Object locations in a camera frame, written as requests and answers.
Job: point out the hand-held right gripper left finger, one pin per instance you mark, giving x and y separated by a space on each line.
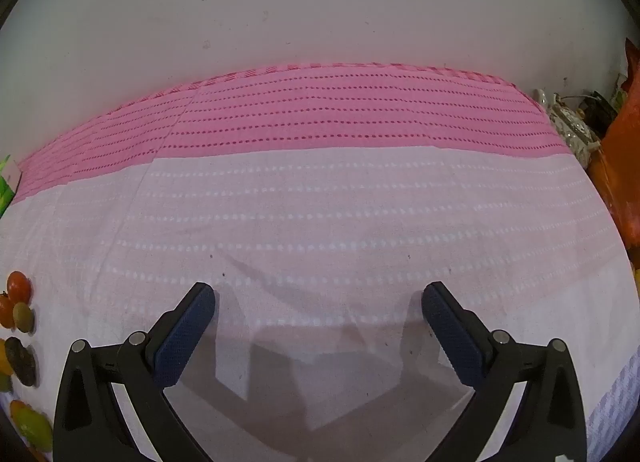
185 337

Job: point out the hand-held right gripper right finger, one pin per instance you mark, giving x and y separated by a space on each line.
452 337

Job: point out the green lime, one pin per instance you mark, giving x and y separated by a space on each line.
22 317

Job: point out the dark purple passion fruit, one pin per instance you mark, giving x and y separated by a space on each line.
22 362

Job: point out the red tomato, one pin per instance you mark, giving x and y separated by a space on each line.
17 284
5 314

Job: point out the yellow green mango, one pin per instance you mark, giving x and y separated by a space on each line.
32 424

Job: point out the orange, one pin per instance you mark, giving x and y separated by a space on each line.
3 359

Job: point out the small green fruit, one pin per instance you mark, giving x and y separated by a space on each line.
4 383

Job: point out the green tissue box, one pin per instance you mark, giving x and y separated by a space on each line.
4 187

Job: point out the white patterned ornament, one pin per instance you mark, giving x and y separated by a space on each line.
570 129

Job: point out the dark object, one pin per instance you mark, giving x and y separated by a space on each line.
597 101

